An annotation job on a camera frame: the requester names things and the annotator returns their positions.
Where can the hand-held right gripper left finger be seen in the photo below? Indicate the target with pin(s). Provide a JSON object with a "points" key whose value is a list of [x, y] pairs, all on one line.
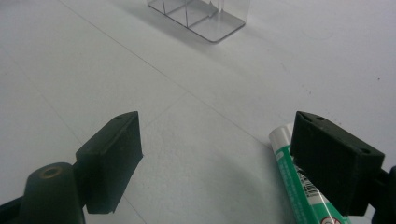
{"points": [[109, 161]]}

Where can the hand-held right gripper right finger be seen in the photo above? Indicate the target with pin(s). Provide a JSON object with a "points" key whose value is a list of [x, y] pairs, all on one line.
{"points": [[333, 161]]}

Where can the green and white tube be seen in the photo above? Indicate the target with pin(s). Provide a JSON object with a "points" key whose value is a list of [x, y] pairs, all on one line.
{"points": [[297, 193]]}

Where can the clear acrylic organizer box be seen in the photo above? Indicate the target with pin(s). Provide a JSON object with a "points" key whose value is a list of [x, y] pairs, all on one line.
{"points": [[202, 15]]}

